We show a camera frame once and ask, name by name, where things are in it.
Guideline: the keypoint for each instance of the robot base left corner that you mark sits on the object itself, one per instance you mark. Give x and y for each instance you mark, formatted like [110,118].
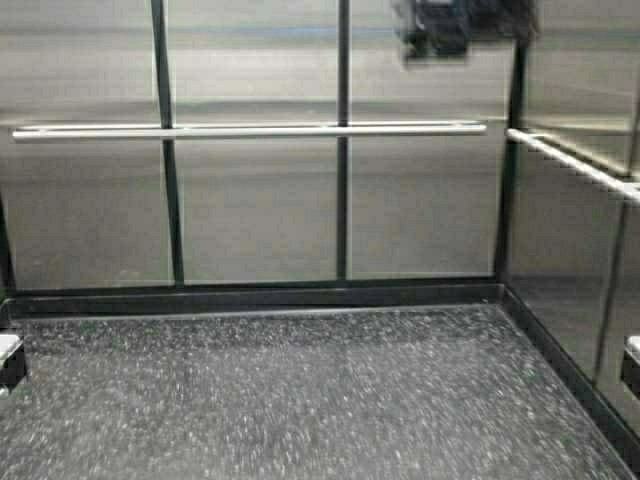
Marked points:
[13,362]

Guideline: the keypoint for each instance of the robot base right corner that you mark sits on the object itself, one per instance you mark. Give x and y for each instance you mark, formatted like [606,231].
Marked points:
[630,365]

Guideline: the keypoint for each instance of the back elevator handrail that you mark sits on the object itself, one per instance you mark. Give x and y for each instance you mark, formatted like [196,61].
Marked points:
[51,133]

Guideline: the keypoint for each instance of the side elevator handrail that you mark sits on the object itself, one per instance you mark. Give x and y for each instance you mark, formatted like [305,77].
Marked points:
[626,189]

